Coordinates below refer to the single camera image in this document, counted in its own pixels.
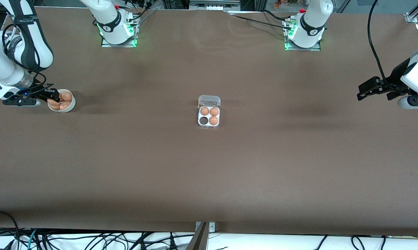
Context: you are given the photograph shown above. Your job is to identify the black looped cable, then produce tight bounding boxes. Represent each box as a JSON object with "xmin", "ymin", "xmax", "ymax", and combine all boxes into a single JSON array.
[{"xmin": 0, "ymin": 210, "xmax": 20, "ymax": 250}]

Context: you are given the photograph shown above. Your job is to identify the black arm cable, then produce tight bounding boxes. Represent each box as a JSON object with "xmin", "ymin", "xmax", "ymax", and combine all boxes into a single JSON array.
[
  {"xmin": 367, "ymin": 0, "xmax": 409, "ymax": 93},
  {"xmin": 2, "ymin": 21, "xmax": 55, "ymax": 91}
]

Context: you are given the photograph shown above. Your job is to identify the white round bowl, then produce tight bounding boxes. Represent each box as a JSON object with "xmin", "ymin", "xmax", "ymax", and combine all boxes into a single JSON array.
[{"xmin": 47, "ymin": 89, "xmax": 76, "ymax": 113}]

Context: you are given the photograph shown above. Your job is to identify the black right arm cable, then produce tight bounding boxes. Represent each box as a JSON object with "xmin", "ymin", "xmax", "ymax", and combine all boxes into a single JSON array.
[{"xmin": 2, "ymin": 21, "xmax": 55, "ymax": 91}]

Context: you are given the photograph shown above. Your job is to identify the teal cable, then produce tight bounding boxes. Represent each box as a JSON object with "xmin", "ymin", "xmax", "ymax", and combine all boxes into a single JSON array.
[{"xmin": 19, "ymin": 228, "xmax": 39, "ymax": 250}]

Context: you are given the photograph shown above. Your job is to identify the aluminium frame profile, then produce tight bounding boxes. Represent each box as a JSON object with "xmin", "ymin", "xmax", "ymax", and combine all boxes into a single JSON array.
[{"xmin": 404, "ymin": 0, "xmax": 418, "ymax": 23}]

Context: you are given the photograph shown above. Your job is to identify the silver power strip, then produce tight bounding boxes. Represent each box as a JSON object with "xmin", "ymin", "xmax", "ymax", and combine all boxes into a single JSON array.
[{"xmin": 189, "ymin": 0, "xmax": 241, "ymax": 11}]

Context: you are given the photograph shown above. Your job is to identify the clear plastic egg box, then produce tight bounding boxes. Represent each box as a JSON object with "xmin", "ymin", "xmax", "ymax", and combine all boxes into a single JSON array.
[{"xmin": 197, "ymin": 95, "xmax": 222, "ymax": 130}]

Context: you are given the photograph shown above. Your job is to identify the grey slanted beam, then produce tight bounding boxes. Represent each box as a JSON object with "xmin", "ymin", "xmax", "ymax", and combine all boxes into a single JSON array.
[{"xmin": 186, "ymin": 222, "xmax": 210, "ymax": 250}]

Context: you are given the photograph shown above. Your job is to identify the black cable on table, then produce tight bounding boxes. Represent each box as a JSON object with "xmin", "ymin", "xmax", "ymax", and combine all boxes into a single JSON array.
[{"xmin": 228, "ymin": 10, "xmax": 293, "ymax": 30}]

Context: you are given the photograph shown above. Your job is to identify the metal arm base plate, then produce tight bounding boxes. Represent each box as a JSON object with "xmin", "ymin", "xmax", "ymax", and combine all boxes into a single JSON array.
[
  {"xmin": 100, "ymin": 14, "xmax": 140, "ymax": 48},
  {"xmin": 284, "ymin": 17, "xmax": 322, "ymax": 51}
]

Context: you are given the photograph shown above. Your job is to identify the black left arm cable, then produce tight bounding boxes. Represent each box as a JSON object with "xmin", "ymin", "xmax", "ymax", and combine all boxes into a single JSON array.
[{"xmin": 367, "ymin": 0, "xmax": 409, "ymax": 93}]

